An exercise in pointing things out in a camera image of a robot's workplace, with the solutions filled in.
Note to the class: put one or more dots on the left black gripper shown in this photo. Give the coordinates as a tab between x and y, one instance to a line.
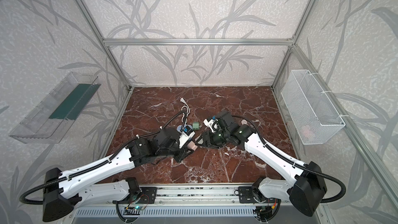
182	152

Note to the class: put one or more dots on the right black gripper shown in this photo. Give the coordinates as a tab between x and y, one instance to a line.
210	137

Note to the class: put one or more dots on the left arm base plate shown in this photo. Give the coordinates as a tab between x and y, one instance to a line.
147	195

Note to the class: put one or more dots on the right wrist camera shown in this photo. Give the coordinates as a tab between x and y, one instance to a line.
212	123

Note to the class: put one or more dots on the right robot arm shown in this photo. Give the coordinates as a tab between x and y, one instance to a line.
302	184

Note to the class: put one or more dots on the clear plastic wall tray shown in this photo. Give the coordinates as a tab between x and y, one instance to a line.
51	119

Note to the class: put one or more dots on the white wire basket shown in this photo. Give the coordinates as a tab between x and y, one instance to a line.
314	116

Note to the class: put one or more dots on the pink plug adapter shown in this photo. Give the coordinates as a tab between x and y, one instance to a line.
192	146

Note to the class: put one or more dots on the blue square power strip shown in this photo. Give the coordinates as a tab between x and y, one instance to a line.
187	129

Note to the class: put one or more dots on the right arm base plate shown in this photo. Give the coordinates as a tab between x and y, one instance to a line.
248	195

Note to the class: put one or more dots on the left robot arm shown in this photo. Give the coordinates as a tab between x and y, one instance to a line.
63	191

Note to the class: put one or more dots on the green plug adapter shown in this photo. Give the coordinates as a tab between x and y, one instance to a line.
196	126

